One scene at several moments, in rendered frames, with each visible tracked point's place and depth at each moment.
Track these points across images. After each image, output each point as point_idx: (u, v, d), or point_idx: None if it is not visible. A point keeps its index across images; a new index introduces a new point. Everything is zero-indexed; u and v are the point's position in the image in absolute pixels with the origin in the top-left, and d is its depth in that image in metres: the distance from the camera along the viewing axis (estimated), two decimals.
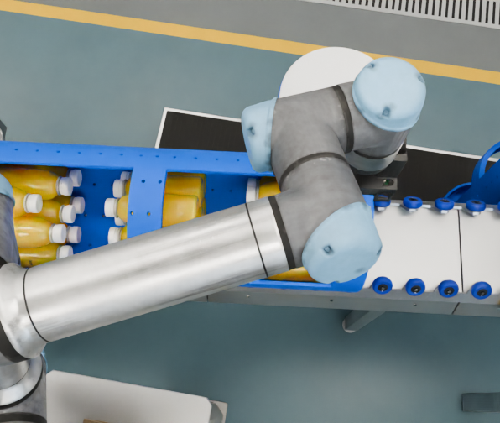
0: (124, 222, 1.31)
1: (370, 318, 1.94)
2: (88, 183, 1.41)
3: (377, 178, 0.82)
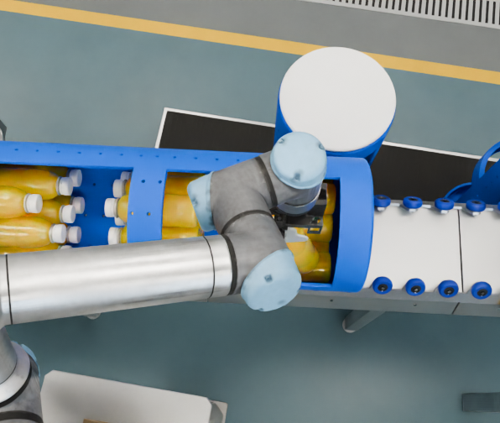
0: (124, 222, 1.31)
1: (370, 318, 1.94)
2: (88, 183, 1.41)
3: (306, 216, 0.99)
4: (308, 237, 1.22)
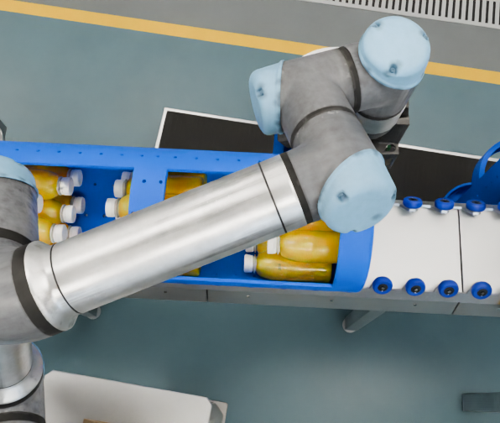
0: None
1: (370, 318, 1.94)
2: (89, 183, 1.41)
3: (378, 143, 0.83)
4: (325, 236, 1.24)
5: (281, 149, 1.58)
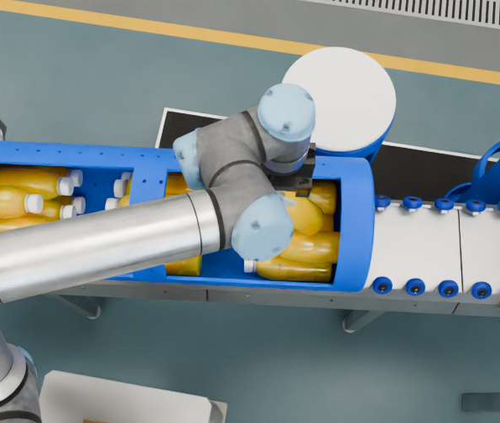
0: None
1: (370, 318, 1.94)
2: (89, 183, 1.41)
3: (294, 178, 0.97)
4: (325, 236, 1.24)
5: None
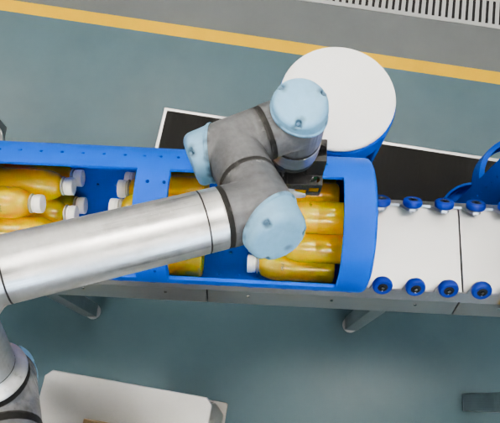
0: None
1: (370, 318, 1.94)
2: (91, 183, 1.41)
3: (305, 175, 0.96)
4: (329, 236, 1.24)
5: None
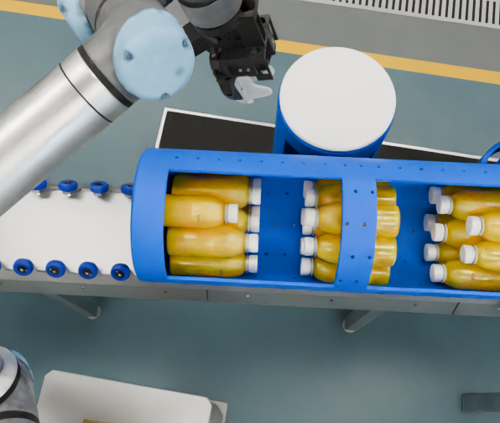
0: (313, 232, 1.30)
1: (370, 318, 1.94)
2: (263, 191, 1.41)
3: (246, 49, 0.81)
4: None
5: (281, 149, 1.58)
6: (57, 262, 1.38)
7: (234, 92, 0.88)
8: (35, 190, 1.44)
